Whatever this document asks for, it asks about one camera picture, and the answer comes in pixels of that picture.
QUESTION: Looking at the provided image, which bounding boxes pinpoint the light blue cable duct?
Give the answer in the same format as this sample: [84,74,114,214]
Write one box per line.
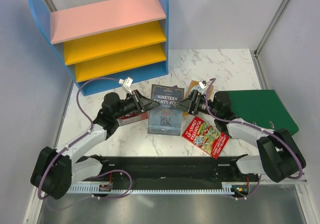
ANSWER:
[67,181,235,195]

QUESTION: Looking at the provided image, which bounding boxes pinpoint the Hamlet picture book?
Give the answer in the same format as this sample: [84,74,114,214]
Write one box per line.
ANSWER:
[117,112,149,127]

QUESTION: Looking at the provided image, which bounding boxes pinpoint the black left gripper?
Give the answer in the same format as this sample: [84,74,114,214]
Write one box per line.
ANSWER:
[113,89,160,120]

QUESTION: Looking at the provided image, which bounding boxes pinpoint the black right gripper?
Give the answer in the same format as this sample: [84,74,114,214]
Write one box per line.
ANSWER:
[172,89,220,118]

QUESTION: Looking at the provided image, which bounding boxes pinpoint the Nineteen Eighty-Four blue book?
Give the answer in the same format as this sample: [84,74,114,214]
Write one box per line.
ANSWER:
[147,84,184,136]

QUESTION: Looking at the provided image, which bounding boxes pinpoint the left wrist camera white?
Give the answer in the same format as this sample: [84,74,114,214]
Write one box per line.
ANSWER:
[118,76,133,95]

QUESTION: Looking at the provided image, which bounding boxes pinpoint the Othello tan picture book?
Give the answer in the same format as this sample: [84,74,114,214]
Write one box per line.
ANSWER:
[182,80,214,117]

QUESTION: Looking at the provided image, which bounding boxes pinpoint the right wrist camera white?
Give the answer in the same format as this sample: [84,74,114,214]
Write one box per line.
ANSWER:
[198,79,208,90]

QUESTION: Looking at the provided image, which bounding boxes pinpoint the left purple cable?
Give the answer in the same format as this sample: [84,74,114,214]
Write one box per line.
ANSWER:
[37,76,133,211]

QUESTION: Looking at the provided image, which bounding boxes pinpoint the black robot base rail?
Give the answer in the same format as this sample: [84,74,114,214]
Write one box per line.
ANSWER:
[92,155,259,190]

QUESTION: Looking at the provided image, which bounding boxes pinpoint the green lever arch file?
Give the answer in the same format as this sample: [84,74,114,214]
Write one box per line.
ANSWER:
[214,89,299,135]

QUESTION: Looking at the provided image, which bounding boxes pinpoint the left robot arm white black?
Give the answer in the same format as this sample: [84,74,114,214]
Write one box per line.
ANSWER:
[30,90,160,200]

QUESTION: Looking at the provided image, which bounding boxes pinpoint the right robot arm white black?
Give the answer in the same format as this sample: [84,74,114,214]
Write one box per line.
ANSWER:
[172,90,306,183]

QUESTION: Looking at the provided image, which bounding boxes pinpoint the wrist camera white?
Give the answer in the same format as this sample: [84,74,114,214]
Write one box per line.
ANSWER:
[198,79,208,90]
[118,76,133,95]

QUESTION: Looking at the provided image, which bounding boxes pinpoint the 13-Storey Treehouse red book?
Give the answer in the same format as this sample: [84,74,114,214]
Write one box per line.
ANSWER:
[181,116,230,159]

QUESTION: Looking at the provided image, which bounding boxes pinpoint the aluminium frame post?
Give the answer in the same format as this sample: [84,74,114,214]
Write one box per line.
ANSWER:
[252,0,301,57]

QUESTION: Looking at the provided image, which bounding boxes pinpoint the colourful blue wooden bookshelf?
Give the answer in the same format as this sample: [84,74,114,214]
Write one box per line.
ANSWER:
[28,0,169,96]

